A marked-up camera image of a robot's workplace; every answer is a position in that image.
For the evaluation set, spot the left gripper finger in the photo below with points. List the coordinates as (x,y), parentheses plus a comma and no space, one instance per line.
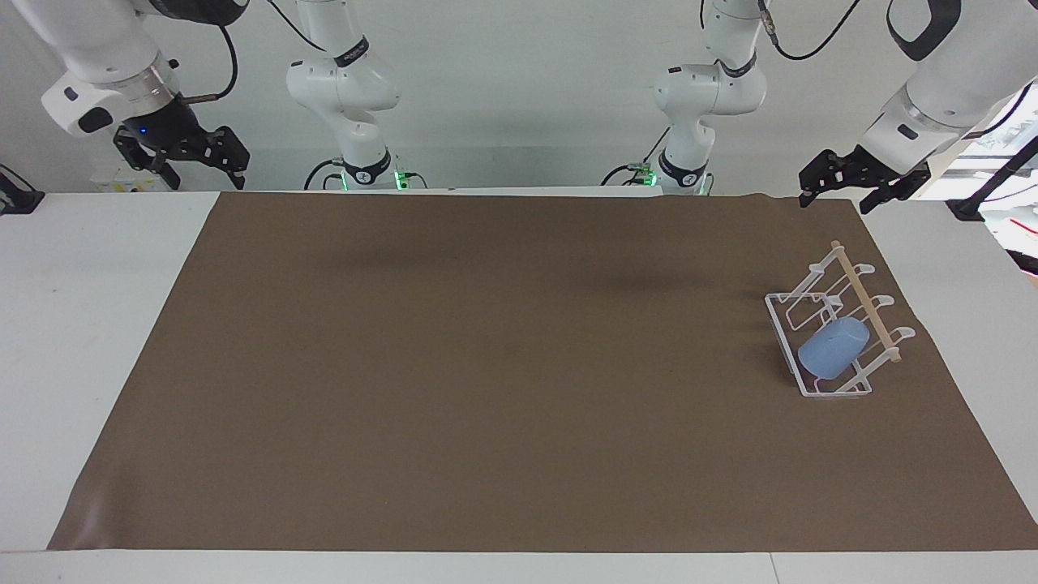
(831,169)
(892,195)

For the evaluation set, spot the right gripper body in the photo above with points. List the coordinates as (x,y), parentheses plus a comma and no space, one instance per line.
(166,126)

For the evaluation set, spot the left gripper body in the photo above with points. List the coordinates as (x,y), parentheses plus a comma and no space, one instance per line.
(888,174)

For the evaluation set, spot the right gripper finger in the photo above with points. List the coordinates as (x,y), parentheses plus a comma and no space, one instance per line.
(227,150)
(144,156)

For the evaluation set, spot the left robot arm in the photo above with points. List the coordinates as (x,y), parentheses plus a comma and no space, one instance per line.
(709,89)

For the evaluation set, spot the black stand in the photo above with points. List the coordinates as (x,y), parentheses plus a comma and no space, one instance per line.
(993,186)
(18,195)

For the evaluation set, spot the blue cup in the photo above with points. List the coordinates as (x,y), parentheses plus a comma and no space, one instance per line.
(832,349)

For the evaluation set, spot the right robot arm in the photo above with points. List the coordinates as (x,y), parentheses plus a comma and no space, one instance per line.
(345,85)

